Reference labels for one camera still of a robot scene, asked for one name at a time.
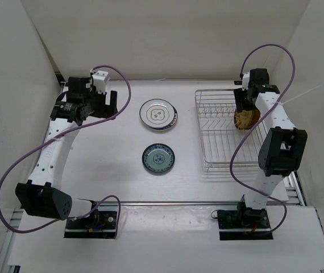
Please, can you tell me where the white plate teal line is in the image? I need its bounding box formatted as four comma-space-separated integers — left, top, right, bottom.
139, 98, 178, 130

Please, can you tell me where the dark blue rim plate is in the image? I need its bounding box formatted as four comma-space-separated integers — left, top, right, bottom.
146, 101, 178, 128

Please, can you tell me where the light blue patterned plate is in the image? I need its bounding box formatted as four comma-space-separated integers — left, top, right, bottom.
142, 143, 176, 175

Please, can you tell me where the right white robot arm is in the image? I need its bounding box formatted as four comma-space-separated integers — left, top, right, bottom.
234, 68, 308, 228

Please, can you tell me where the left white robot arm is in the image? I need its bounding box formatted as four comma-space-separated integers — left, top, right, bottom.
15, 71, 117, 228

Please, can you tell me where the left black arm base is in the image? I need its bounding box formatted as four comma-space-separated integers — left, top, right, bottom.
64, 205, 119, 239

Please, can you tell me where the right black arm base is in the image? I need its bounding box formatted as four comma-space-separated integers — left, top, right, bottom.
210, 209, 273, 241

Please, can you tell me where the yellow patterned plate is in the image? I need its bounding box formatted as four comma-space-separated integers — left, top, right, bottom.
251, 110, 260, 127
234, 110, 253, 130

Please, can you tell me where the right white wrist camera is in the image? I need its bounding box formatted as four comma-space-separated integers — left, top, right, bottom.
240, 72, 250, 90

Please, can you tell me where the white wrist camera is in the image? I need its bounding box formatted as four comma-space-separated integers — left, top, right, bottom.
240, 72, 250, 90
90, 70, 110, 94

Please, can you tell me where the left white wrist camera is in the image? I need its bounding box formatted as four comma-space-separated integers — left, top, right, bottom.
90, 70, 110, 94

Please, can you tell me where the metal wire dish rack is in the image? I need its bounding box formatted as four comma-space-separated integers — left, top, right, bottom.
194, 89, 267, 172

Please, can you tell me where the aluminium table rail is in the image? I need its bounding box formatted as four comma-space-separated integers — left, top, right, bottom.
93, 200, 242, 206

